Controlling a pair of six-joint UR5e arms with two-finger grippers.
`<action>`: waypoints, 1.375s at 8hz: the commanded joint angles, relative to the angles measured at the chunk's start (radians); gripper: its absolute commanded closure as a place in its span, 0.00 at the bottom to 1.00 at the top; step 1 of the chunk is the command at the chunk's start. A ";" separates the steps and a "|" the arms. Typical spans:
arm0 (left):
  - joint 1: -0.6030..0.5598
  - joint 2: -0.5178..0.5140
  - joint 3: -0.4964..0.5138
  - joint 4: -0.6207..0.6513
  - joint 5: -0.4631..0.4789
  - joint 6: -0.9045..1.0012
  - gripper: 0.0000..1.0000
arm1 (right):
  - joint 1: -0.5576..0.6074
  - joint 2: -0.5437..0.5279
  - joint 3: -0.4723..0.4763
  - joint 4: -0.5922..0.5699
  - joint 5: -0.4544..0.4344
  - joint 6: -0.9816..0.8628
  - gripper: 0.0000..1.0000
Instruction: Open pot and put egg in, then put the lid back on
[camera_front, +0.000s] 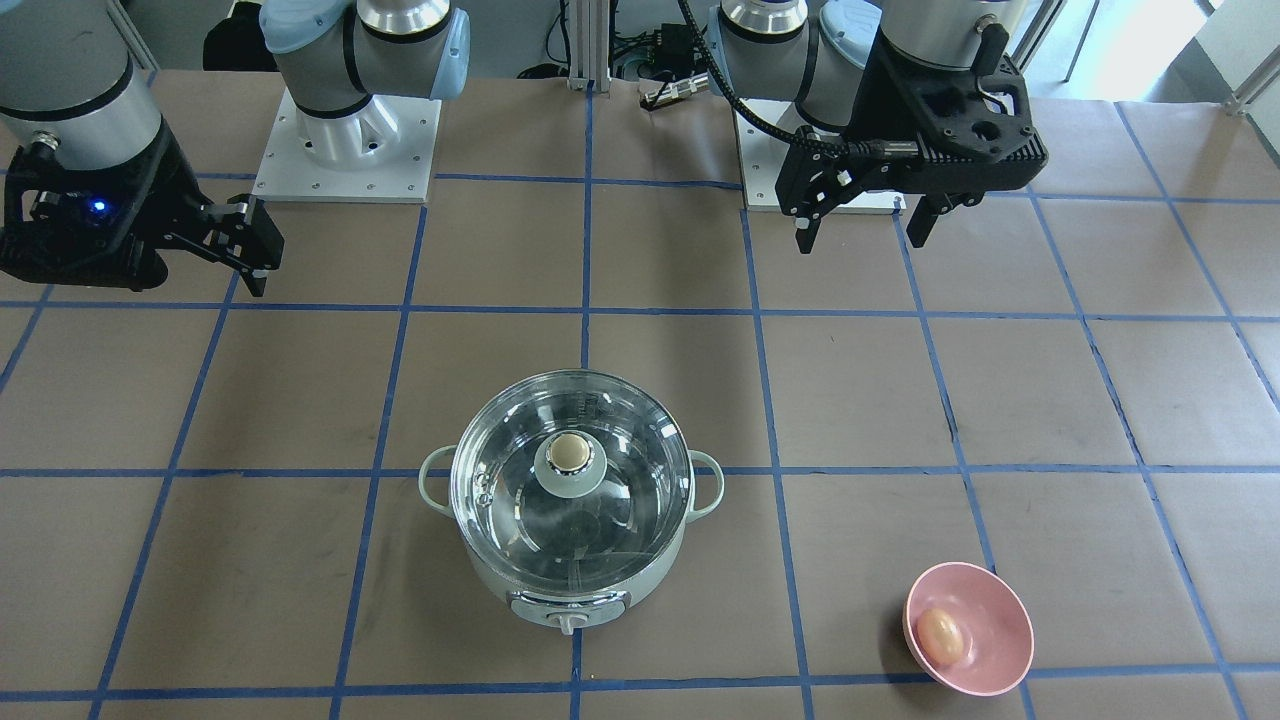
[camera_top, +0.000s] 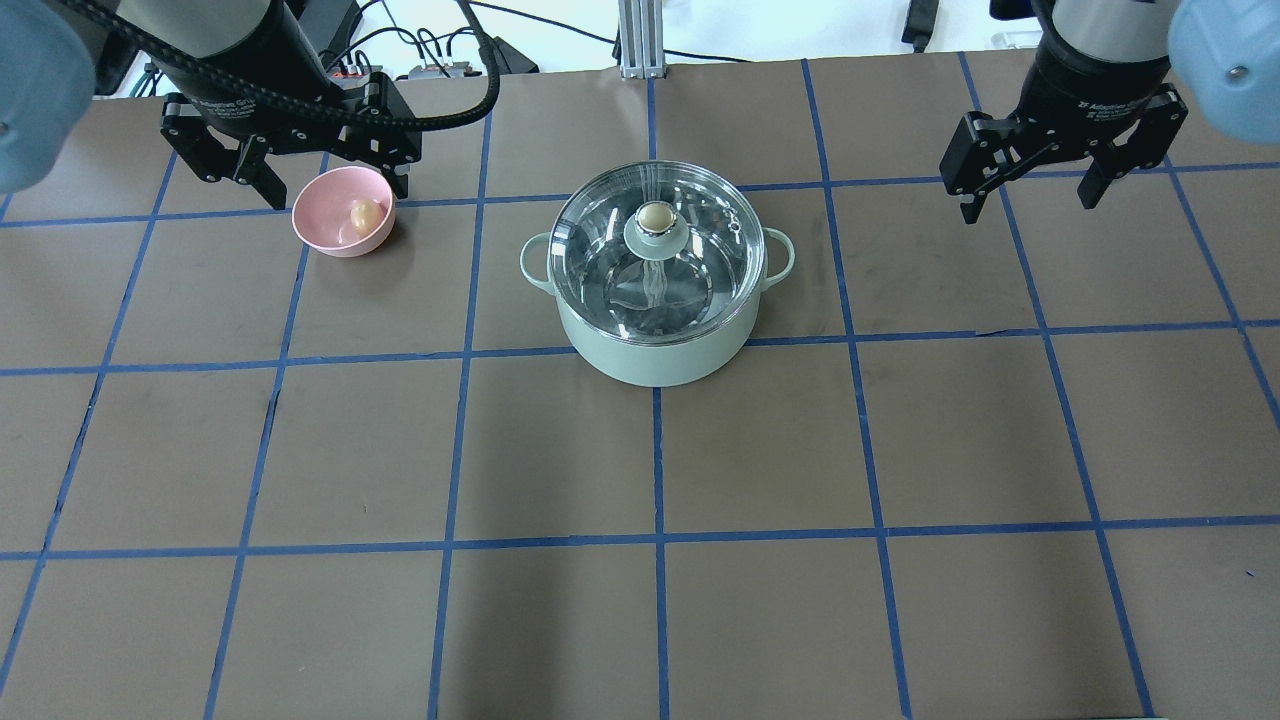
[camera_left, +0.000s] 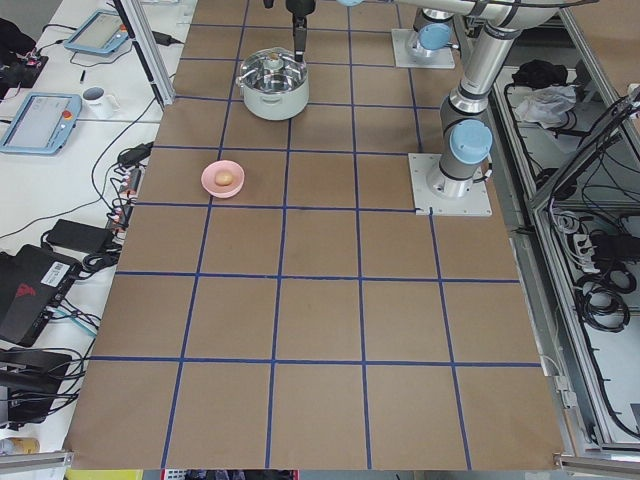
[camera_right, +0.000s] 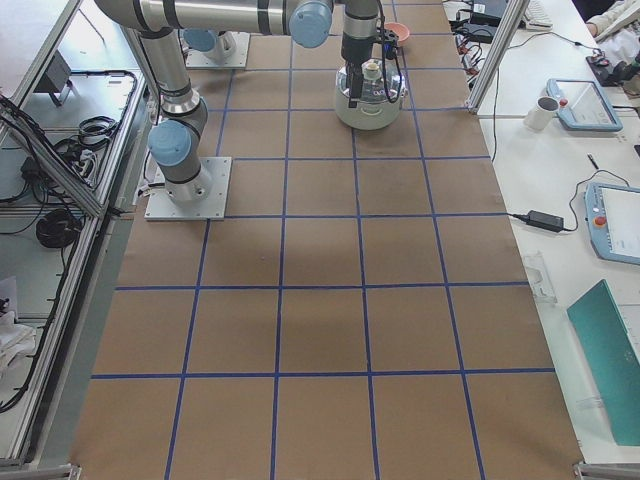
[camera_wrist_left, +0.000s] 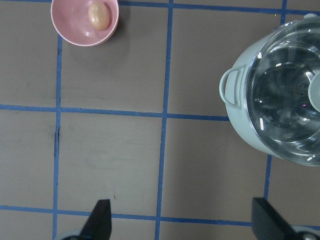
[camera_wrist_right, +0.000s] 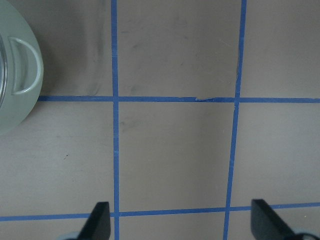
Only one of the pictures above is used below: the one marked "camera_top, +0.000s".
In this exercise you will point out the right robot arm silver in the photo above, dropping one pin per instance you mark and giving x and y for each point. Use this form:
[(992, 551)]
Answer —
[(1097, 90)]

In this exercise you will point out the aluminium frame post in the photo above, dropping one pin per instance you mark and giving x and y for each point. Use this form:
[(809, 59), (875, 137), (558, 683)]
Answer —
[(640, 39)]

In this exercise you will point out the mint green pot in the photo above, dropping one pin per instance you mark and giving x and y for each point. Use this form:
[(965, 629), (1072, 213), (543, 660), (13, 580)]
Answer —
[(668, 365)]

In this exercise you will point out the glass pot lid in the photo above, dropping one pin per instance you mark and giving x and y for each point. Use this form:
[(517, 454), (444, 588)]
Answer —
[(657, 253)]

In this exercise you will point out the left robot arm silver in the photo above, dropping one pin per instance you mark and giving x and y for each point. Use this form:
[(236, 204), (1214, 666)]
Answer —
[(51, 61)]

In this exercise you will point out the brown egg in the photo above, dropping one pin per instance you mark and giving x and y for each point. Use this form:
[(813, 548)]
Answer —
[(365, 215)]

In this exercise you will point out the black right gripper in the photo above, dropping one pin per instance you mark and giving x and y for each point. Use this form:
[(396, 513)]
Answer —
[(1082, 105)]

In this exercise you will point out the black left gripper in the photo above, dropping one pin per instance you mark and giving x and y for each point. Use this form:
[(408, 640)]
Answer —
[(232, 108)]

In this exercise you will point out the pink bowl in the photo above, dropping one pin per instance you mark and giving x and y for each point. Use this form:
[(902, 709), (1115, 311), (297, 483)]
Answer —
[(320, 215)]

